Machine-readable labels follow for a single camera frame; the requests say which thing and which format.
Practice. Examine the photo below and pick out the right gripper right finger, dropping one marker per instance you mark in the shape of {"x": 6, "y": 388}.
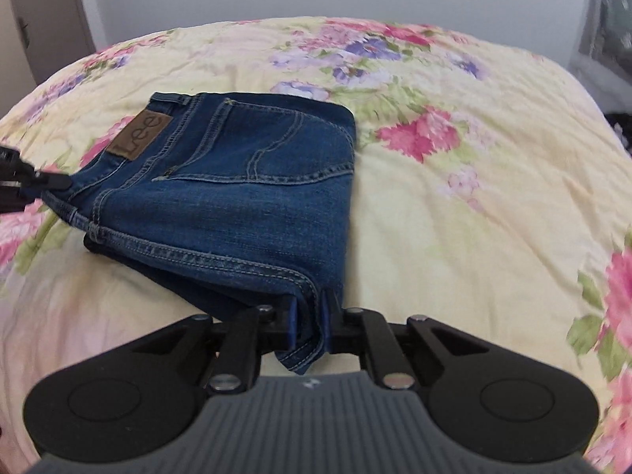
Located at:
{"x": 380, "y": 346}

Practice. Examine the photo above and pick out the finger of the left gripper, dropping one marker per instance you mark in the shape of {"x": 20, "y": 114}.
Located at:
{"x": 21, "y": 183}

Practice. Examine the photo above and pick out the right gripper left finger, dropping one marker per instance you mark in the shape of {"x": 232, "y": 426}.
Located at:
{"x": 239, "y": 346}

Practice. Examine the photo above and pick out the blue denim jeans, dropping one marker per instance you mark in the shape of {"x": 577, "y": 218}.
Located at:
{"x": 230, "y": 200}

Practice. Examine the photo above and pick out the grey door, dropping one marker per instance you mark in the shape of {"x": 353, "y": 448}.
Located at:
{"x": 55, "y": 33}

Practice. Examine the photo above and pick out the floral yellow bed quilt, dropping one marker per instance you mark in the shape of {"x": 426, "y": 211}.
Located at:
{"x": 490, "y": 192}

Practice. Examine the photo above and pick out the dark clothes pile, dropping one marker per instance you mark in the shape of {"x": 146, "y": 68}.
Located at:
{"x": 621, "y": 124}

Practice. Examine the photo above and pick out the plastic covered wall hanging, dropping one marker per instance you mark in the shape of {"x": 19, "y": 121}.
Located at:
{"x": 602, "y": 58}

